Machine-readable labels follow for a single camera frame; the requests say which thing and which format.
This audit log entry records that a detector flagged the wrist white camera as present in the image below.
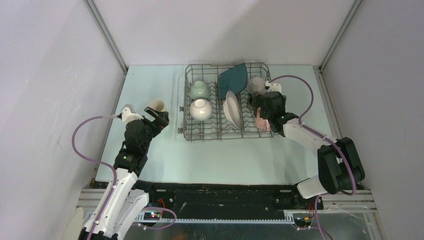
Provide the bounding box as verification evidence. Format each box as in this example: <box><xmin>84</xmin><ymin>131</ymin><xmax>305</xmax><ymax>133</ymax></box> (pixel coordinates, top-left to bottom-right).
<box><xmin>117</xmin><ymin>104</ymin><xmax>144</xmax><ymax>124</ymax></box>
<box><xmin>265</xmin><ymin>81</ymin><xmax>282</xmax><ymax>94</ymax></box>

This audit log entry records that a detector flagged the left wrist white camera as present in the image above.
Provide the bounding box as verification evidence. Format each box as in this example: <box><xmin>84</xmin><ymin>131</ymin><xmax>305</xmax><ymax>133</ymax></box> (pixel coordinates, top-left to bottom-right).
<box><xmin>117</xmin><ymin>104</ymin><xmax>144</xmax><ymax>124</ymax></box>

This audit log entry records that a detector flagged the white scalloped plate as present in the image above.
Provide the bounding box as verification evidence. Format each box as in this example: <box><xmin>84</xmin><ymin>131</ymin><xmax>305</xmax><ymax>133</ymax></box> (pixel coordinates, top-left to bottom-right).
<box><xmin>222</xmin><ymin>90</ymin><xmax>242</xmax><ymax>129</ymax></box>

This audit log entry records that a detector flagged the controller board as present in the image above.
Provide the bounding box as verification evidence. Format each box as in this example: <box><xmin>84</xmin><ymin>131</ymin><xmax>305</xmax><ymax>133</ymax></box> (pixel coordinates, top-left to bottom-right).
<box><xmin>143</xmin><ymin>211</ymin><xmax>162</xmax><ymax>221</ymax></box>
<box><xmin>293</xmin><ymin>217</ymin><xmax>314</xmax><ymax>229</ymax></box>

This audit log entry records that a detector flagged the yellow green mug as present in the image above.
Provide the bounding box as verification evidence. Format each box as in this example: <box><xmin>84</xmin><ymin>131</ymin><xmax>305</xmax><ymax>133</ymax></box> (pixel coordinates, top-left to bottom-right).
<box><xmin>148</xmin><ymin>99</ymin><xmax>168</xmax><ymax>112</ymax></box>

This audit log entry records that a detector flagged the pink white bowl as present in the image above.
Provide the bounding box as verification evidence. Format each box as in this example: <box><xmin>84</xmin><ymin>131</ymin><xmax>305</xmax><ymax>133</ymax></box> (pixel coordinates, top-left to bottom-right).
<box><xmin>246</xmin><ymin>77</ymin><xmax>267</xmax><ymax>95</ymax></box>

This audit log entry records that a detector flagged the grey wire dish rack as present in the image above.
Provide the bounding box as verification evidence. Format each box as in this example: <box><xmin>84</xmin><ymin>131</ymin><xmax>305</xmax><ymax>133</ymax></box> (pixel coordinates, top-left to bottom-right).
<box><xmin>178</xmin><ymin>64</ymin><xmax>275</xmax><ymax>142</ymax></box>

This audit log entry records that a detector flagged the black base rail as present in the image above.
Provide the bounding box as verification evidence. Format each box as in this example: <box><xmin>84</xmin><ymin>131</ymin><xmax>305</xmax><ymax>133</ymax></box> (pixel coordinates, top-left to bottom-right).
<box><xmin>132</xmin><ymin>180</ymin><xmax>324</xmax><ymax>221</ymax></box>

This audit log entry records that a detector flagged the pink mug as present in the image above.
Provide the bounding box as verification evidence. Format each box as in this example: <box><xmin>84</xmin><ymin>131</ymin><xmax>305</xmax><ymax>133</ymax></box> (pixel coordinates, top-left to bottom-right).
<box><xmin>254</xmin><ymin>107</ymin><xmax>271</xmax><ymax>132</ymax></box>

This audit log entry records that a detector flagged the teal square plate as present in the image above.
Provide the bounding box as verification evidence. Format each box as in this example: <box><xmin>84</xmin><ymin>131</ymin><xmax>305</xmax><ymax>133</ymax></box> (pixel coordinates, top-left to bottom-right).
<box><xmin>217</xmin><ymin>63</ymin><xmax>248</xmax><ymax>99</ymax></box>

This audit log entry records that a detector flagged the right controller board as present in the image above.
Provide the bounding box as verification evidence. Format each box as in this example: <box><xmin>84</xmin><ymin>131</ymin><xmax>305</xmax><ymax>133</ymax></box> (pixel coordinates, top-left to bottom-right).
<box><xmin>293</xmin><ymin>217</ymin><xmax>314</xmax><ymax>229</ymax></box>

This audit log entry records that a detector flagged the left controller board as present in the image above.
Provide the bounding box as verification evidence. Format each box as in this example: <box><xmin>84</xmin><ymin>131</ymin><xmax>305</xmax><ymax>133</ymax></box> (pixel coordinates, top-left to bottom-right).
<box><xmin>143</xmin><ymin>211</ymin><xmax>162</xmax><ymax>221</ymax></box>

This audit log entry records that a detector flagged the white ceramic bowl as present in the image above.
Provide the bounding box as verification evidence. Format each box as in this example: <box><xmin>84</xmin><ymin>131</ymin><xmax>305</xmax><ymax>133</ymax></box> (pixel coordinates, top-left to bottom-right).
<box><xmin>189</xmin><ymin>98</ymin><xmax>213</xmax><ymax>121</ymax></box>

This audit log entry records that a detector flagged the pale green ceramic bowl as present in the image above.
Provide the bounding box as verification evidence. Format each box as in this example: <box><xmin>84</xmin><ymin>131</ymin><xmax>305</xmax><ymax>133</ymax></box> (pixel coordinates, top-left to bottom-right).
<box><xmin>188</xmin><ymin>81</ymin><xmax>211</xmax><ymax>100</ymax></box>

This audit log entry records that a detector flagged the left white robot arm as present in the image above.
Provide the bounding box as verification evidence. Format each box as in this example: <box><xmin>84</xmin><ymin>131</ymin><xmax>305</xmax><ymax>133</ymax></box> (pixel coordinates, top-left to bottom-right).
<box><xmin>78</xmin><ymin>104</ymin><xmax>169</xmax><ymax>240</ymax></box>

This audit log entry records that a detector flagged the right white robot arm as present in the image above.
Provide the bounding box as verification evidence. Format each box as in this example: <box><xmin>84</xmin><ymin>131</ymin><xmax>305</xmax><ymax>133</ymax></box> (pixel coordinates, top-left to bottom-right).
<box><xmin>252</xmin><ymin>91</ymin><xmax>366</xmax><ymax>209</ymax></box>

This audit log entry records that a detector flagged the brown rimmed tan bowl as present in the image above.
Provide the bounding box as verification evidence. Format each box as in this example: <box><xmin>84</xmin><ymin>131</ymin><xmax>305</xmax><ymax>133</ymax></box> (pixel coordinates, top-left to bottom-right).
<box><xmin>247</xmin><ymin>94</ymin><xmax>263</xmax><ymax>110</ymax></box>

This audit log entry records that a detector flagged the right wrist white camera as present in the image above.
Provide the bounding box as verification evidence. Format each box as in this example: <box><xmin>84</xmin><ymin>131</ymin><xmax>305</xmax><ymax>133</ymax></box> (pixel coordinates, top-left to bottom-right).
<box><xmin>265</xmin><ymin>81</ymin><xmax>282</xmax><ymax>94</ymax></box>

